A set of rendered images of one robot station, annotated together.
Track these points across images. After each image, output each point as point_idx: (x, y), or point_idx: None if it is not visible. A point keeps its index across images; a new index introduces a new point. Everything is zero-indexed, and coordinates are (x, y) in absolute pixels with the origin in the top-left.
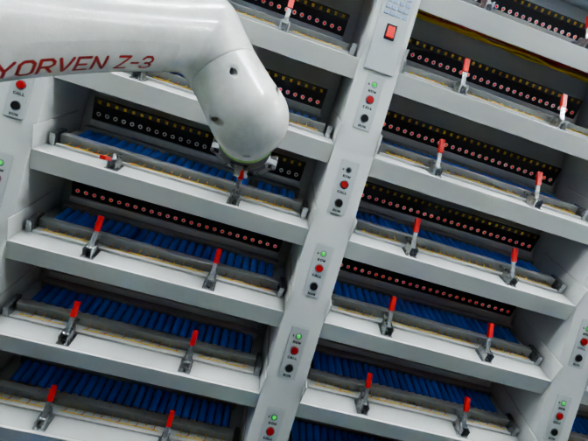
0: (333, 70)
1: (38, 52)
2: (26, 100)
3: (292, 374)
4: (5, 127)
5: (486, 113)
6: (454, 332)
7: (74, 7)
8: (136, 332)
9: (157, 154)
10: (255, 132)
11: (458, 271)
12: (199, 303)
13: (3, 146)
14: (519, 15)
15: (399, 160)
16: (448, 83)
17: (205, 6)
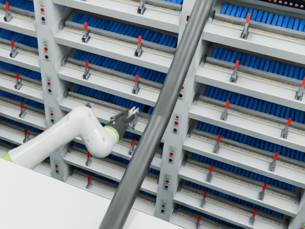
0: (164, 72)
1: (37, 164)
2: (52, 88)
3: (168, 189)
4: (49, 97)
5: (248, 92)
6: (250, 181)
7: (41, 152)
8: (112, 161)
9: (106, 93)
10: (98, 156)
11: (239, 162)
12: (128, 159)
13: (50, 103)
14: (298, 5)
15: (207, 107)
16: (233, 67)
17: (75, 124)
